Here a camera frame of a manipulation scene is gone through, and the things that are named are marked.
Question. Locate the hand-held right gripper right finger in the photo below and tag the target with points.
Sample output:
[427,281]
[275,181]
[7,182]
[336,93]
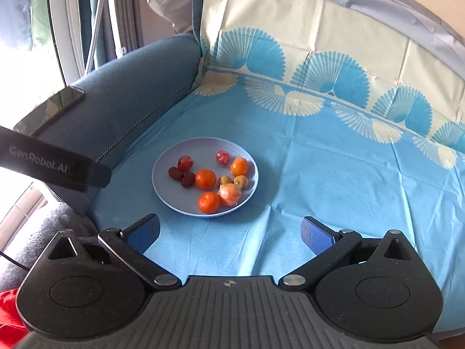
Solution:
[318,238]

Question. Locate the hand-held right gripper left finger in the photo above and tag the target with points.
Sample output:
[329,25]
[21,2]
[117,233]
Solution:
[143,234]

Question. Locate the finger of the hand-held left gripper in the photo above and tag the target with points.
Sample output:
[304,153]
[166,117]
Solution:
[100,176]

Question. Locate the dried red date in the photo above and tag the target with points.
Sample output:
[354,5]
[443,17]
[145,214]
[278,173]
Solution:
[175,173]
[188,180]

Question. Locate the small orange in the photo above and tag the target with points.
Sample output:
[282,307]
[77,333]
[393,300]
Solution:
[205,179]
[209,203]
[239,166]

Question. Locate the red candy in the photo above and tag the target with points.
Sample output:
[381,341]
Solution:
[185,163]
[223,157]

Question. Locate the small green fruit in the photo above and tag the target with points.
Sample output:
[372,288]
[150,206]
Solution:
[225,180]
[241,181]

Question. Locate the peeled tangerine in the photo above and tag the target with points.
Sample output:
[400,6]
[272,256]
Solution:
[230,194]

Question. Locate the pale blue plate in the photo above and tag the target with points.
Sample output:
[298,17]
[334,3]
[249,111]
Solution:
[203,149]

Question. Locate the black smartphone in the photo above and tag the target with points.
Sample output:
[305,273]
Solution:
[49,109]

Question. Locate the blue and cream patterned cloth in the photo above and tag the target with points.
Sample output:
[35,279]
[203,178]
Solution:
[327,189]

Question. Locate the grey cloth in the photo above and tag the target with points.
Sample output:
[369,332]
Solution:
[36,232]

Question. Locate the blue-grey sofa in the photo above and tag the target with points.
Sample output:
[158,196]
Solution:
[138,76]

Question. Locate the grey metal rod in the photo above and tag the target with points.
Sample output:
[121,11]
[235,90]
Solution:
[96,32]

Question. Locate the red cloth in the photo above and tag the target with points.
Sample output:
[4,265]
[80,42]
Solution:
[11,316]

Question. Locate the beige curtain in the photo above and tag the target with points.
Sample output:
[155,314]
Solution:
[125,7]

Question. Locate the white window frame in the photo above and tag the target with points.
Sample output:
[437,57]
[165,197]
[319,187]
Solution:
[63,25]

